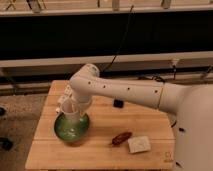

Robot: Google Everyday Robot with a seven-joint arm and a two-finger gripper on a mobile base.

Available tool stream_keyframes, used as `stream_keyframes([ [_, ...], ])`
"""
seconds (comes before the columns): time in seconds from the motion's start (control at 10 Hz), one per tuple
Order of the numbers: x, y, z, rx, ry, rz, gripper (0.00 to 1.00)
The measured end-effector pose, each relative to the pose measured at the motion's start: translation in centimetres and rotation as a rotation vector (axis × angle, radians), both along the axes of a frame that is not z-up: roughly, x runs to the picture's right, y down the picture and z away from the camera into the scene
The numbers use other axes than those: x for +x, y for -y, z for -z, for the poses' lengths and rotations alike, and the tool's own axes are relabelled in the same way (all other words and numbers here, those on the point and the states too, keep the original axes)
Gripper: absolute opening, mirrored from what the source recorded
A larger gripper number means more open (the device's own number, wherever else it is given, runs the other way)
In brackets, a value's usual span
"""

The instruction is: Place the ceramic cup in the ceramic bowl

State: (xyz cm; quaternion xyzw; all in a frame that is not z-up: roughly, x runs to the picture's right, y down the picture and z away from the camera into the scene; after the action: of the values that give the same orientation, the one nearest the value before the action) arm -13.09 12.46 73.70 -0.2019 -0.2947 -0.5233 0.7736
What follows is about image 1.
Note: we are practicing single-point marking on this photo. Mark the small black block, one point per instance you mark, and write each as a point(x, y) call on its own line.
point(118, 103)

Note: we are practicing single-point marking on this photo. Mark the wooden table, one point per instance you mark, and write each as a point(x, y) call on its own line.
point(94, 151)

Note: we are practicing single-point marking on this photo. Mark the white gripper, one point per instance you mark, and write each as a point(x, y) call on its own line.
point(65, 95)

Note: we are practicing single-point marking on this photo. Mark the green ceramic bowl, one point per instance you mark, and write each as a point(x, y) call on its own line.
point(67, 131)

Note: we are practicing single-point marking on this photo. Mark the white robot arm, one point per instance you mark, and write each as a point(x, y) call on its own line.
point(191, 104)

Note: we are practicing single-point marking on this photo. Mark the white square sponge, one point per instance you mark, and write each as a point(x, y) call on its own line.
point(139, 144)

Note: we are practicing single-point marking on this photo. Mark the white wall outlet plug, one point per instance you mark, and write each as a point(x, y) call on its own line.
point(174, 62)

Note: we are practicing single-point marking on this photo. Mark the white ceramic cup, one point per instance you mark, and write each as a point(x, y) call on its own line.
point(70, 111)

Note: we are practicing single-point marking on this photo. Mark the brown oblong food item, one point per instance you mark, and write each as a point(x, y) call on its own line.
point(119, 139)

